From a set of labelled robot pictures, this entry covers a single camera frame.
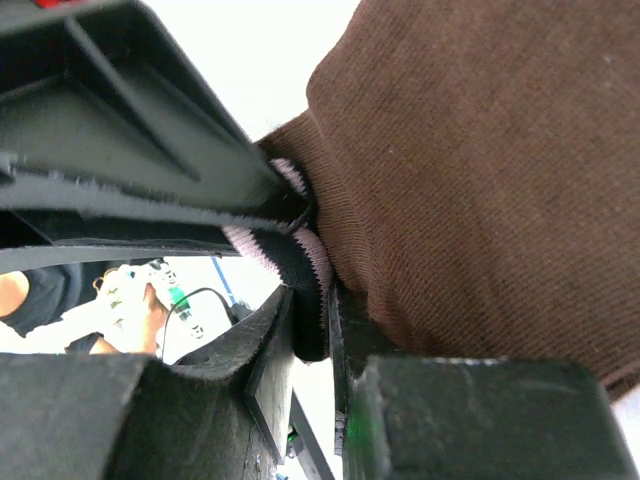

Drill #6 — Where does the person in dark shirt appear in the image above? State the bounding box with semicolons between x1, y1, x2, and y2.
0;262;171;356

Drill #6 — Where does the black thin cable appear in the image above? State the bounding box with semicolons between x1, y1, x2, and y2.
159;287;241;361

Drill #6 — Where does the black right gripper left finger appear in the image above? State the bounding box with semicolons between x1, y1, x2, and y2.
1;287;293;479

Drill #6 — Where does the white handheld controller device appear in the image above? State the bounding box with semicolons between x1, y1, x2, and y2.
89;259;207;357

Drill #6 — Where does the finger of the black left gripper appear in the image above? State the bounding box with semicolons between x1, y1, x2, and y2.
1;210;237;273
1;1;312;232

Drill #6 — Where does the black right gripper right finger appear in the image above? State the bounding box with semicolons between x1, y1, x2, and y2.
328;285;638;479

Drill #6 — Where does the brown sock with striped cuff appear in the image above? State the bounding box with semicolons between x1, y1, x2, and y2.
224;1;639;399

